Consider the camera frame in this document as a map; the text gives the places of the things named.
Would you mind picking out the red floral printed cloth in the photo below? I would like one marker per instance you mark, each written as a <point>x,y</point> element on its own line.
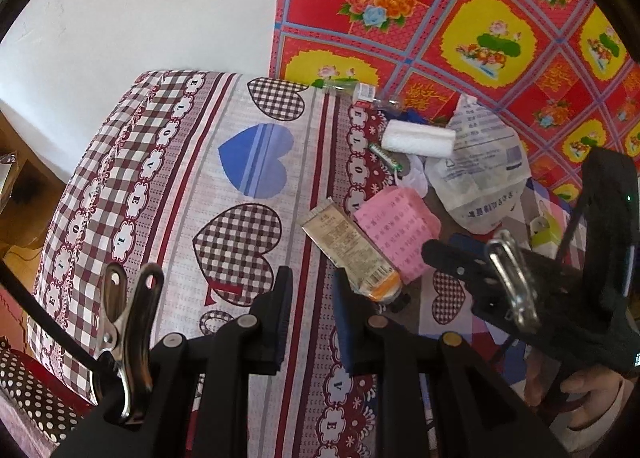
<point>425,38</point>

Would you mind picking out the white green carton box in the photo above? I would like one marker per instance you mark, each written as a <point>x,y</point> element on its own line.
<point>542,238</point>

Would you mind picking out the brown polka dot cloth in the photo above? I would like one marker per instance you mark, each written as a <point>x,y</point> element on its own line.
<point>30,388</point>

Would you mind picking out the metal spring clip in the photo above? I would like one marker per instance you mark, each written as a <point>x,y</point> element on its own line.
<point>120,338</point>
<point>515,298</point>

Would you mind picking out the wooden corner shelf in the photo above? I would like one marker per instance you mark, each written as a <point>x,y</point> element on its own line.
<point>30,228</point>

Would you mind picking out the white printed plastic bag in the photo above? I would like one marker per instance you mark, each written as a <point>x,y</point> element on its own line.
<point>475,178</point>

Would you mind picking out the blue plastic scrap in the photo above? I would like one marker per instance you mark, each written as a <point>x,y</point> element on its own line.
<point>407,116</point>

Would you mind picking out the heart print bedsheet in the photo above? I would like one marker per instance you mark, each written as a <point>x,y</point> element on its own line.
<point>175,163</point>

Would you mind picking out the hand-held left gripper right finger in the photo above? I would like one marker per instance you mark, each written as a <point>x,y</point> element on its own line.
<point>345,328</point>

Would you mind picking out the white foam roll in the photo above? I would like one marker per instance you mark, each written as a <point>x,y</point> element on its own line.
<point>417,138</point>

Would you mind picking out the beige hand cream tube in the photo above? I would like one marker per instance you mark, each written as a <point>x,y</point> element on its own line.
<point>345,243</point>

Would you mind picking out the person's right hand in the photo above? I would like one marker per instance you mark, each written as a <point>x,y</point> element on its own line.
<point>590,398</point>

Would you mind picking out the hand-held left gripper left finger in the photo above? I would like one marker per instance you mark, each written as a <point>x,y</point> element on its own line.
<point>280,323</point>

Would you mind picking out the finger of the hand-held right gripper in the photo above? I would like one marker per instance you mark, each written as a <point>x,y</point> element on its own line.
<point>467,241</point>
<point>450,254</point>

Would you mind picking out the clear small bottle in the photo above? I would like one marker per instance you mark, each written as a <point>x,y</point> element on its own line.
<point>360,92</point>

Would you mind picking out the pink printed packet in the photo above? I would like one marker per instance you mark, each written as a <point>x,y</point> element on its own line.
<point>400,223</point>

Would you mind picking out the small green white tube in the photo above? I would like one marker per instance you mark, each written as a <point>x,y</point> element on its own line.
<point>385,156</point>

